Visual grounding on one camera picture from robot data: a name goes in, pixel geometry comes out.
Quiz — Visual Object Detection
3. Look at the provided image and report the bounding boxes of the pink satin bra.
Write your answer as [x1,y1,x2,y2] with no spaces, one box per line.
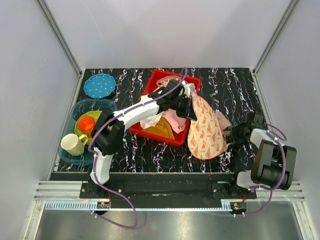
[156,75,176,88]

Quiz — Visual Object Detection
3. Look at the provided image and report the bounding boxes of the orange plastic cup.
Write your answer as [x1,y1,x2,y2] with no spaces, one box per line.
[76,116,95,135]

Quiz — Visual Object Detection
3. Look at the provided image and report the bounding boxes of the clear blue plastic tub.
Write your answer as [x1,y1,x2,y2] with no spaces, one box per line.
[58,98,118,166]

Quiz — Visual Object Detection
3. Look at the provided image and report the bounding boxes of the cream mug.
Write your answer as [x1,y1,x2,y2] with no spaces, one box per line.
[60,133,89,157]

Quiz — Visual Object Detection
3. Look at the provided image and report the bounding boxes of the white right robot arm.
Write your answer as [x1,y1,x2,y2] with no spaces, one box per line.
[224,112,297,199]

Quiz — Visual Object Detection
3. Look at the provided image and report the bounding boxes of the mustard yellow garment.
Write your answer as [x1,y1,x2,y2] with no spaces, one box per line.
[143,117,175,140]

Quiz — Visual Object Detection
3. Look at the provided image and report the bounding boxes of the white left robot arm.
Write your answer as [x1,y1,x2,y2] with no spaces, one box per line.
[88,78,197,198]

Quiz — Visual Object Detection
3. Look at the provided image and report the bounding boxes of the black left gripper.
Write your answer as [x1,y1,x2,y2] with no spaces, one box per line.
[170,95,197,122]

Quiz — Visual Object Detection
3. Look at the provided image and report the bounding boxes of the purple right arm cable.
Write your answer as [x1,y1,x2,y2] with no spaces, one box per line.
[234,123,288,217]

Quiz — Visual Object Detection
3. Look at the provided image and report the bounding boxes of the blue dotted plate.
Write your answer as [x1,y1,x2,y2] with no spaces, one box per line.
[83,73,116,99]

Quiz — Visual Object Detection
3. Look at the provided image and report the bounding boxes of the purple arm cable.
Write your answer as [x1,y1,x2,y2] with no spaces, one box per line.
[88,66,189,230]
[234,123,288,217]

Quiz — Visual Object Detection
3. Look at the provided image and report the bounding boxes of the green dotted plate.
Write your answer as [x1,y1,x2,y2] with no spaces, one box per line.
[74,110,102,136]

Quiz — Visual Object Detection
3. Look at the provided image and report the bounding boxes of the white and pink garments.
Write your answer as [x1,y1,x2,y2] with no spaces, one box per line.
[140,109,187,134]

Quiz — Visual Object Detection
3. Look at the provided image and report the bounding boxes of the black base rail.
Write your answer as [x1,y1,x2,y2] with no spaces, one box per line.
[79,172,258,203]

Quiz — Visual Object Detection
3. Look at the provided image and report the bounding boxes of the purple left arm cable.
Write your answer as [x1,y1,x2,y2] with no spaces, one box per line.
[88,66,189,230]

